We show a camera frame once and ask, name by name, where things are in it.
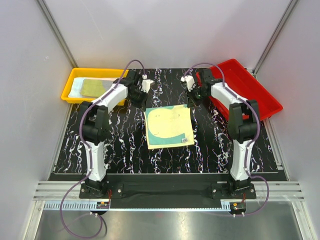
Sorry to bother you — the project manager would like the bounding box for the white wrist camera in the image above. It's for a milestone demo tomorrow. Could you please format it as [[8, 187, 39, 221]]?
[[180, 75, 197, 92], [139, 74, 155, 94]]

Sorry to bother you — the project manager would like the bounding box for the light blue towel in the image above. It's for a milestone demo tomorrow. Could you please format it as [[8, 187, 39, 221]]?
[[68, 77, 85, 98]]

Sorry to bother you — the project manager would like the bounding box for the left corner aluminium post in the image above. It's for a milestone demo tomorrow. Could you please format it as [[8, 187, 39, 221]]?
[[35, 0, 79, 68]]

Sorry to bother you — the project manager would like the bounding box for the right small electronics board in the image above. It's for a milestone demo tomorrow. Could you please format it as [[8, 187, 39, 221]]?
[[230, 202, 247, 212]]

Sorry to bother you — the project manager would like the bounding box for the aluminium frame rail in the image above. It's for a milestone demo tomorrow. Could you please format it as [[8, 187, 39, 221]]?
[[33, 181, 305, 212]]

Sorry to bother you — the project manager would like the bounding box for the yellow plastic bin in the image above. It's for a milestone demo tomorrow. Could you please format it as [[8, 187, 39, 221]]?
[[61, 68, 124, 104]]

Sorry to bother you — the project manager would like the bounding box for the red plastic bin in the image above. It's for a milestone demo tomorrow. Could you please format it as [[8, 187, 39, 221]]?
[[195, 58, 284, 121]]

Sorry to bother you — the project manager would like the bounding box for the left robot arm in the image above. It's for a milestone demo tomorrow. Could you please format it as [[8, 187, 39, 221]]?
[[78, 70, 154, 198]]

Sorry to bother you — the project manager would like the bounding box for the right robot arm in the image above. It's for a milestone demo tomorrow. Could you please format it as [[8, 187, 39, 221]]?
[[180, 69, 261, 199]]

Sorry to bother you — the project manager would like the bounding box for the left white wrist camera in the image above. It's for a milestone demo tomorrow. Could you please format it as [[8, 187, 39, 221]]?
[[139, 74, 155, 94]]

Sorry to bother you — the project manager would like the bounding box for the teal patterned towel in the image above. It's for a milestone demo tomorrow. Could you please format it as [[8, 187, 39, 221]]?
[[144, 104, 195, 150]]

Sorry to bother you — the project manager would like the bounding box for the yellow-green towel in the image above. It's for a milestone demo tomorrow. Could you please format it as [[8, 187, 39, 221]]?
[[80, 78, 116, 98]]

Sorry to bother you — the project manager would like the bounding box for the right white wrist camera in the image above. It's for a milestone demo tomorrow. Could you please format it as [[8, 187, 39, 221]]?
[[180, 75, 197, 92]]

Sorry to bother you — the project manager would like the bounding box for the small electronics board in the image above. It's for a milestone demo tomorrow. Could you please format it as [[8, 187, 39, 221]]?
[[230, 202, 247, 212], [96, 201, 111, 209]]

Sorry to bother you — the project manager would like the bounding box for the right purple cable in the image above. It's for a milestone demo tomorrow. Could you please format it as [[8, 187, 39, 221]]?
[[183, 62, 271, 217]]

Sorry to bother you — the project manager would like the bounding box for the right corner aluminium post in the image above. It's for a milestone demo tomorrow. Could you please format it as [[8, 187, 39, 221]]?
[[252, 0, 300, 78]]

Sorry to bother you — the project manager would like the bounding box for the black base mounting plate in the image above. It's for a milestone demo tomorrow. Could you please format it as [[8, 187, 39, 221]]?
[[79, 173, 257, 200]]

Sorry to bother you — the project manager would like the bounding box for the corner aluminium post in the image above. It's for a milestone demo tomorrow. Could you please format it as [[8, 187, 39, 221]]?
[[252, 0, 300, 78], [35, 0, 79, 68]]

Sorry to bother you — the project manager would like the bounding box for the left small electronics board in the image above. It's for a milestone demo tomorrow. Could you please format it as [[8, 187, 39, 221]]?
[[96, 201, 111, 209]]

